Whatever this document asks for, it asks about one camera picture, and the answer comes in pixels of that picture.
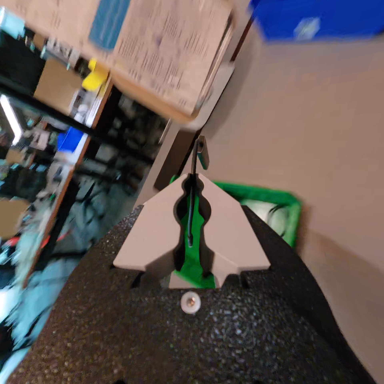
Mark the white instruction sheet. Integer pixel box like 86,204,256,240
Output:
9,0,99,57

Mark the yellow bin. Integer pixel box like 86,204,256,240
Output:
82,58,108,92

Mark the blue header laminated sheet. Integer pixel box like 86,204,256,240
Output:
88,0,234,112

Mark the blue plastic bin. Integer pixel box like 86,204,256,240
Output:
247,0,384,42

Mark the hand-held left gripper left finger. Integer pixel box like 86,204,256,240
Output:
113,173,192,289

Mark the wooden document stand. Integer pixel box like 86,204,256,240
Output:
0,0,236,198

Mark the green plastic bin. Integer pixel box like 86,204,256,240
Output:
169,175,302,289

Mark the small blue bin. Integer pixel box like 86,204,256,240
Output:
57,127,87,153

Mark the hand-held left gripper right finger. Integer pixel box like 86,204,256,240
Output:
197,173,271,288

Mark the cardboard box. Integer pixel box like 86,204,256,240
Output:
33,58,83,116

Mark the dark grey usb hub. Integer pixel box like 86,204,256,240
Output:
187,135,211,248

